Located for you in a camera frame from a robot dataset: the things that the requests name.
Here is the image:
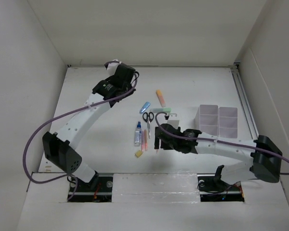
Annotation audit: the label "orange barrel pen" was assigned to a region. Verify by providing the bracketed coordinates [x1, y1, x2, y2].
[144, 129, 148, 151]

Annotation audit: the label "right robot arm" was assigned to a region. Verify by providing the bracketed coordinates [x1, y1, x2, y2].
[155, 123, 282, 190]

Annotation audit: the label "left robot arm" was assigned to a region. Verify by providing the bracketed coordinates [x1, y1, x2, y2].
[42, 61, 139, 191]

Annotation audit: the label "pink barrel pen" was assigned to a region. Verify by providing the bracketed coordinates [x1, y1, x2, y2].
[141, 130, 145, 152]

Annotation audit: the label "clear blue spray bottle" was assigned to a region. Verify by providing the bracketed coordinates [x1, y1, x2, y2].
[134, 121, 142, 146]

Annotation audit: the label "green highlighter marker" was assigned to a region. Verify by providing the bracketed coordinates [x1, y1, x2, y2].
[150, 107, 171, 114]

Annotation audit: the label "yellow eraser block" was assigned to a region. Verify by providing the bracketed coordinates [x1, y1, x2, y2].
[135, 150, 143, 158]

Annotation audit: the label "blue translucent correction tape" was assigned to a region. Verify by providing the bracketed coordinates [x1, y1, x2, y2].
[139, 102, 150, 114]

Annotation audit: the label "orange highlighter marker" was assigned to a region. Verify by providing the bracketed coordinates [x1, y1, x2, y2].
[156, 90, 166, 108]

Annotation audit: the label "white right organizer tray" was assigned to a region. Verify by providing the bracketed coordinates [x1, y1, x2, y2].
[218, 107, 238, 139]

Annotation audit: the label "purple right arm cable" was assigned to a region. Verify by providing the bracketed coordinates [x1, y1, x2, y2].
[155, 112, 289, 175]

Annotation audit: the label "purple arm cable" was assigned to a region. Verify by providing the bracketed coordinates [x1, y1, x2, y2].
[22, 61, 138, 202]
[155, 112, 289, 175]

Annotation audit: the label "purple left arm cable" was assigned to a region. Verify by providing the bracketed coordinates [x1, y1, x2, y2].
[22, 61, 138, 202]

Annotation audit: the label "black handled scissors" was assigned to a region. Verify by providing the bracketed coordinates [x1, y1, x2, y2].
[143, 112, 154, 138]

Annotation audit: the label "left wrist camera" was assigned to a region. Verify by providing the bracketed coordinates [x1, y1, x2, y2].
[104, 59, 121, 71]

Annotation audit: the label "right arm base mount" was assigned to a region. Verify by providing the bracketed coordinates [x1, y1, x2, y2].
[197, 165, 245, 202]

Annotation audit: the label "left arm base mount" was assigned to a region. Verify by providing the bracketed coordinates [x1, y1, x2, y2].
[66, 175, 114, 203]

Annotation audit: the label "aluminium rail right edge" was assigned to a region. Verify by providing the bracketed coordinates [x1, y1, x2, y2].
[230, 63, 259, 139]

